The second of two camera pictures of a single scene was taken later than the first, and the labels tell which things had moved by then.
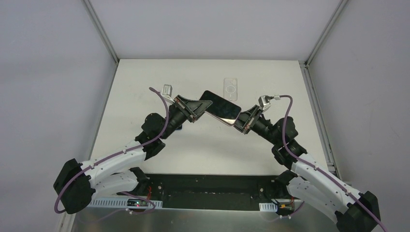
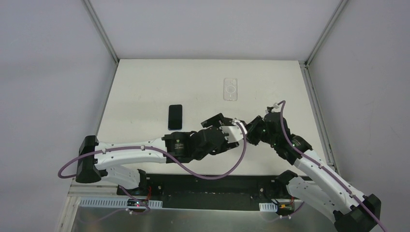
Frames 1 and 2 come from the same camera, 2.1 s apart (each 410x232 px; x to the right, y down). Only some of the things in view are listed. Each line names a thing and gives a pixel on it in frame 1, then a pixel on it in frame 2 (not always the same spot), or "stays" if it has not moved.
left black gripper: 185,108 to 214,121
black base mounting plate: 216,192 stays
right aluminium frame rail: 318,111 stays
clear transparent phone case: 230,89 stays
